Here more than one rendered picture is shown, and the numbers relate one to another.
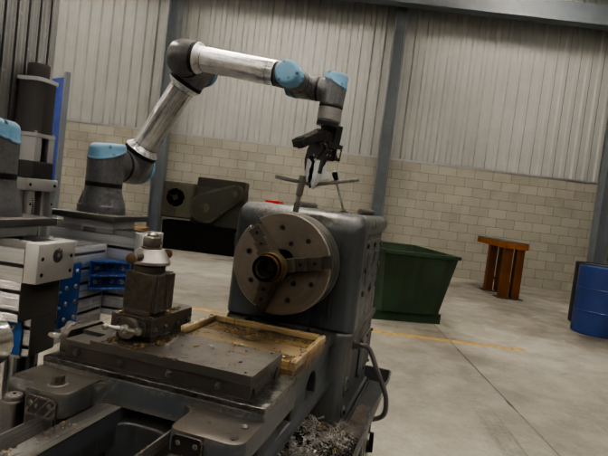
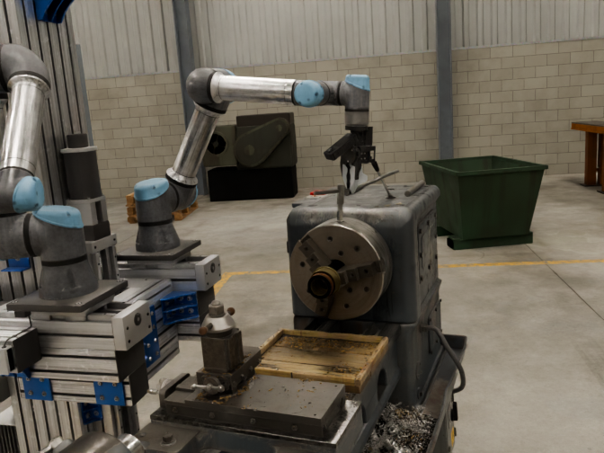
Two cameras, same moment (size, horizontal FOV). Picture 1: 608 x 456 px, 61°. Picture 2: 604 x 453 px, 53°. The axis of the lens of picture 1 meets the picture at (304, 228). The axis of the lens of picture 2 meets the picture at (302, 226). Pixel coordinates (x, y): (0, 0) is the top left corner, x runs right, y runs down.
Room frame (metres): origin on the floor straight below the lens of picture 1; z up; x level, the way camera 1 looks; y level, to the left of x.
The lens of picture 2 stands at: (-0.26, -0.07, 1.61)
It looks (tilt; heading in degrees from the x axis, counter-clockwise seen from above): 11 degrees down; 7
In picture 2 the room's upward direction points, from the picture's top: 4 degrees counter-clockwise
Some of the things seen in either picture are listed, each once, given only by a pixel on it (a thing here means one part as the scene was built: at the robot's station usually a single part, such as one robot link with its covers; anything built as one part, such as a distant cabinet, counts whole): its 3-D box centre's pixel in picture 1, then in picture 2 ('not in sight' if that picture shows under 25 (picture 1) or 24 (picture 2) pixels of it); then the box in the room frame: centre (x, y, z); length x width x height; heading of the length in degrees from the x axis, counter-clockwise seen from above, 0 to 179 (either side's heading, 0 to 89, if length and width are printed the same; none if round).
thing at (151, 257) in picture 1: (150, 255); (217, 320); (1.03, 0.30, 1.13); 0.08 x 0.08 x 0.03
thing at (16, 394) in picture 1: (12, 419); not in sight; (0.89, 0.47, 0.84); 0.04 x 0.04 x 0.10; 74
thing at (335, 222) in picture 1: (313, 259); (368, 245); (2.02, -0.05, 1.06); 0.59 x 0.48 x 0.39; 164
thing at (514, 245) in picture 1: (498, 265); (599, 155); (9.83, -3.74, 0.50); 1.61 x 0.44 x 1.00; 179
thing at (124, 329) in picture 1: (151, 322); (229, 371); (1.06, 0.29, 0.99); 0.20 x 0.10 x 0.05; 164
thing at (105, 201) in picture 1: (102, 197); (156, 233); (1.71, 0.67, 1.21); 0.15 x 0.15 x 0.10
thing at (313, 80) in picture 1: (302, 85); (324, 93); (1.66, 0.06, 1.64); 0.11 x 0.11 x 0.08; 74
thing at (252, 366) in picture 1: (167, 354); (248, 398); (1.01, 0.24, 0.95); 0.43 x 0.17 x 0.05; 74
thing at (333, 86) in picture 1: (333, 90); (356, 93); (1.65, -0.04, 1.63); 0.09 x 0.08 x 0.11; 74
